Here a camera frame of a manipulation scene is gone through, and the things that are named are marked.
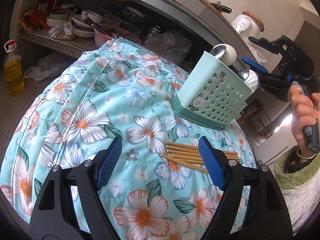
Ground stack of white plates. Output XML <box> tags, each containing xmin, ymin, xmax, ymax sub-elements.
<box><xmin>72</xmin><ymin>14</ymin><xmax>97</xmax><ymax>38</ymax></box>

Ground person's right hand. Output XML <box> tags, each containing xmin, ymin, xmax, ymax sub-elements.
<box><xmin>287</xmin><ymin>85</ymin><xmax>319</xmax><ymax>156</ymax></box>

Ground metal tread-plate shelf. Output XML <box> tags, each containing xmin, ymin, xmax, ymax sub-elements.
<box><xmin>19</xmin><ymin>27</ymin><xmax>105</xmax><ymax>57</ymax></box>

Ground bundle of wooden chopsticks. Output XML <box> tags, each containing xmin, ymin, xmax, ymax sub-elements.
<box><xmin>161</xmin><ymin>141</ymin><xmax>241</xmax><ymax>173</ymax></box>

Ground white plastic bag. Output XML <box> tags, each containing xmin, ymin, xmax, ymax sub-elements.
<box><xmin>24</xmin><ymin>52</ymin><xmax>75</xmax><ymax>82</ymax></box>

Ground white kitchen appliance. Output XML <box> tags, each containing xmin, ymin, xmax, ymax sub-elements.
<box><xmin>230</xmin><ymin>10</ymin><xmax>265</xmax><ymax>42</ymax></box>

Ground crumpled clear plastic bag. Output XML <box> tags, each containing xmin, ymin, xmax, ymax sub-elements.
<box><xmin>145</xmin><ymin>30</ymin><xmax>193</xmax><ymax>65</ymax></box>

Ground green star-pattern utensil holder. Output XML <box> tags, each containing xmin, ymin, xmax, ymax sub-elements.
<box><xmin>171</xmin><ymin>50</ymin><xmax>253</xmax><ymax>131</ymax></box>

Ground red snack packets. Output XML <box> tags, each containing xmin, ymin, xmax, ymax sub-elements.
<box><xmin>20</xmin><ymin>1</ymin><xmax>54</xmax><ymax>32</ymax></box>

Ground white plastic soup spoon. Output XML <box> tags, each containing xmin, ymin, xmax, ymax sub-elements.
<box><xmin>220</xmin><ymin>44</ymin><xmax>237</xmax><ymax>65</ymax></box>
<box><xmin>244</xmin><ymin>70</ymin><xmax>259</xmax><ymax>92</ymax></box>

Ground person's right forearm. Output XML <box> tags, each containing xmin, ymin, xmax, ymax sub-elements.
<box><xmin>274</xmin><ymin>147</ymin><xmax>320</xmax><ymax>233</ymax></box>

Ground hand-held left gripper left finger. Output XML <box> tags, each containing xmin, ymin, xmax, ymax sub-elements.
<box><xmin>29</xmin><ymin>137</ymin><xmax>123</xmax><ymax>240</ymax></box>

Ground black-handled knife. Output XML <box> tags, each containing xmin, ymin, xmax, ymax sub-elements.
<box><xmin>84</xmin><ymin>17</ymin><xmax>118</xmax><ymax>37</ymax></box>

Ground clear plastic wrapper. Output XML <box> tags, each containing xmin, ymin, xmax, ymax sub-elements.
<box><xmin>250</xmin><ymin>47</ymin><xmax>268</xmax><ymax>63</ymax></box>

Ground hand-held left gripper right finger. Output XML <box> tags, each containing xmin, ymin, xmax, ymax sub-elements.
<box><xmin>198</xmin><ymin>135</ymin><xmax>293</xmax><ymax>240</ymax></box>

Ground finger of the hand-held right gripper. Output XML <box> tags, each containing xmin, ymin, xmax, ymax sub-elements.
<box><xmin>248</xmin><ymin>36</ymin><xmax>281</xmax><ymax>56</ymax></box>
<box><xmin>242</xmin><ymin>56</ymin><xmax>293</xmax><ymax>103</ymax></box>

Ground silver bracelet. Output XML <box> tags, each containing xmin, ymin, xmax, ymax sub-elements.
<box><xmin>296</xmin><ymin>148</ymin><xmax>318</xmax><ymax>159</ymax></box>

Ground floral light blue blanket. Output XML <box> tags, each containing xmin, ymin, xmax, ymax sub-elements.
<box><xmin>0</xmin><ymin>37</ymin><xmax>255</xmax><ymax>240</ymax></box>

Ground pink bowl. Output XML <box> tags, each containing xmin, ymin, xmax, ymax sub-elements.
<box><xmin>94</xmin><ymin>29</ymin><xmax>118</xmax><ymax>48</ymax></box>

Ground cooking oil bottle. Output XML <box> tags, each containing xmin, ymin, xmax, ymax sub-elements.
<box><xmin>3</xmin><ymin>40</ymin><xmax>25</xmax><ymax>96</ymax></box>

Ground stack of pale bowls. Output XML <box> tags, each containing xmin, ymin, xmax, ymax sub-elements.
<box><xmin>47</xmin><ymin>7</ymin><xmax>73</xmax><ymax>28</ymax></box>

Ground white flower-print bowl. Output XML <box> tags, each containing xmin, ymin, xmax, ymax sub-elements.
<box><xmin>81</xmin><ymin>9</ymin><xmax>104</xmax><ymax>24</ymax></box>

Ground metal pot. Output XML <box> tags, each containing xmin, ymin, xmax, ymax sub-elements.
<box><xmin>141</xmin><ymin>24</ymin><xmax>163</xmax><ymax>39</ymax></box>

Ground clear bag of dry food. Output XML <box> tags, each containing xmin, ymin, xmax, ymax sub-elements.
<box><xmin>47</xmin><ymin>21</ymin><xmax>75</xmax><ymax>41</ymax></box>

